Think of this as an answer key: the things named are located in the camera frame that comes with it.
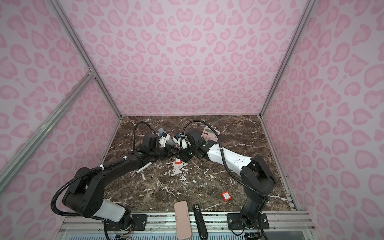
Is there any blue stapler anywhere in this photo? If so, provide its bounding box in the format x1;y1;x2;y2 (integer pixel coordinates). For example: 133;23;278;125
159;128;167;137

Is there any red padlock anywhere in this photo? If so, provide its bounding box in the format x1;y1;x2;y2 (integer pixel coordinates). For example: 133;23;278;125
175;158;182;165
221;181;233;203

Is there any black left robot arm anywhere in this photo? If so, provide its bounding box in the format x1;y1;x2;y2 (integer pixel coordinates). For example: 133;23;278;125
59;133;174;229

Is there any pink calculator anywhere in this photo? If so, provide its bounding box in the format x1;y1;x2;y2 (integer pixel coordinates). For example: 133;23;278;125
201;127;218;142

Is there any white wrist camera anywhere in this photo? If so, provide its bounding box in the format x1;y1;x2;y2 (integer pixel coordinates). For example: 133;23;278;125
176;134;191;150
159;133;175;148

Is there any white marker pen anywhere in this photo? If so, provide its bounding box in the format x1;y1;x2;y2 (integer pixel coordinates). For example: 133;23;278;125
136;162;153;174

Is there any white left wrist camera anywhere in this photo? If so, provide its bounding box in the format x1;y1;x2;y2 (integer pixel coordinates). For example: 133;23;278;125
159;133;175;148

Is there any pink case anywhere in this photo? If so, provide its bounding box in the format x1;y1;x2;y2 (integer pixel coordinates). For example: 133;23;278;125
174;201;193;240

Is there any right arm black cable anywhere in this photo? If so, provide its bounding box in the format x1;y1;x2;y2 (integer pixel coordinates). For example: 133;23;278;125
182;119;272;201

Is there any black stapler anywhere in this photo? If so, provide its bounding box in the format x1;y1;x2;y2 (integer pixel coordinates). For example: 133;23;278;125
193;204;209;240

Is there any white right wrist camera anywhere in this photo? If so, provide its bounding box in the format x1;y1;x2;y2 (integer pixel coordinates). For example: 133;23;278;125
176;134;191;150

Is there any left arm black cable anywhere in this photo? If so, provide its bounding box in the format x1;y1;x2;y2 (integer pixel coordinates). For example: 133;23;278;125
132;120;158;151

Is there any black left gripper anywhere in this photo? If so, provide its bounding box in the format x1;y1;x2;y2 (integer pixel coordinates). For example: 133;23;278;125
150;144;180;161

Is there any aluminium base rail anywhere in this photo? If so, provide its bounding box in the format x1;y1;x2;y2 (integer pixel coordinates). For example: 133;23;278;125
56;211;319;240

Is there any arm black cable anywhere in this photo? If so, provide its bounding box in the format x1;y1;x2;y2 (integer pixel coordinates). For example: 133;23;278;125
132;120;158;151
182;119;272;201

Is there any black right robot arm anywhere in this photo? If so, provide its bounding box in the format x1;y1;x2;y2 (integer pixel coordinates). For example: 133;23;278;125
173;130;276;229

